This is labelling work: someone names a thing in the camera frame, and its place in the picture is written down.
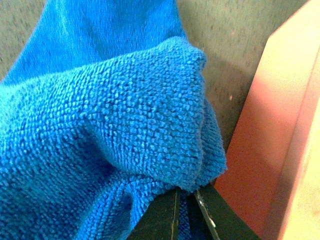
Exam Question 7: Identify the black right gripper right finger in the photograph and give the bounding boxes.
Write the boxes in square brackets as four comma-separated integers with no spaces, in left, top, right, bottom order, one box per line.
[194,185,260,240]

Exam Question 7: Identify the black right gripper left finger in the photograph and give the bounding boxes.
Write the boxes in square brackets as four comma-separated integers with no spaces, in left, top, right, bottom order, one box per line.
[127,187,181,240]

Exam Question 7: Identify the blue microfiber cloth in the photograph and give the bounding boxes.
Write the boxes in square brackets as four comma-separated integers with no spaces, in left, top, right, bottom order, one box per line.
[0,0,227,240]

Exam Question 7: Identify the pink plastic bin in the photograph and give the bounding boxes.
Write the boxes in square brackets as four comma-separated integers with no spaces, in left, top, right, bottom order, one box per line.
[215,0,320,240]

